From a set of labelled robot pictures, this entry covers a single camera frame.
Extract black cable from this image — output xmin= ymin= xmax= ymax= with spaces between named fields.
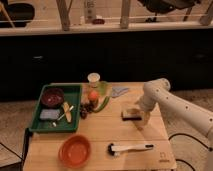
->
xmin=168 ymin=132 xmax=209 ymax=171

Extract light green cup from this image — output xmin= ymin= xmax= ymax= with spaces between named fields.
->
xmin=98 ymin=81 xmax=108 ymax=95

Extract dark maroon bowl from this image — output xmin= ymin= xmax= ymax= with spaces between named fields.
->
xmin=41 ymin=88 xmax=64 ymax=108

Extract white and black brush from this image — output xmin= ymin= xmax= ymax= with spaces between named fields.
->
xmin=107 ymin=143 xmax=154 ymax=156

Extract grey sponge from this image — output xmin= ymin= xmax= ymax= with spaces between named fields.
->
xmin=40 ymin=109 xmax=60 ymax=120

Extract red plastic bowl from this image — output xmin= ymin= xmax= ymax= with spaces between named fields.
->
xmin=58 ymin=134 xmax=91 ymax=169

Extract grey folded cloth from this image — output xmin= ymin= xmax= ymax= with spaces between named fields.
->
xmin=111 ymin=86 xmax=129 ymax=98

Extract green chili pepper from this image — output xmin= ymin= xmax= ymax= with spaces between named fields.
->
xmin=93 ymin=96 xmax=110 ymax=113

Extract black office chair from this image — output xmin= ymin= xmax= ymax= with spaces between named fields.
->
xmin=137 ymin=0 xmax=201 ymax=23

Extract dark red small dish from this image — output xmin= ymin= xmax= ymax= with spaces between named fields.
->
xmin=92 ymin=19 xmax=105 ymax=25

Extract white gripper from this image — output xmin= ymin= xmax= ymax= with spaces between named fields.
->
xmin=127 ymin=95 xmax=156 ymax=126

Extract dark purple grapes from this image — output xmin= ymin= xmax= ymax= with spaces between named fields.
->
xmin=80 ymin=103 xmax=94 ymax=119

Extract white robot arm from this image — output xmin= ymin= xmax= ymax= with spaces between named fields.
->
xmin=137 ymin=78 xmax=213 ymax=148

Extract black chair at left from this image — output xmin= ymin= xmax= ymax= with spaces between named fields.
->
xmin=0 ymin=0 xmax=35 ymax=28

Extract orange fruit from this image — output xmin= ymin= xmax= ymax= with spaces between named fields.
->
xmin=88 ymin=90 xmax=99 ymax=102

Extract white spoon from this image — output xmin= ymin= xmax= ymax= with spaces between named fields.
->
xmin=52 ymin=106 xmax=74 ymax=127

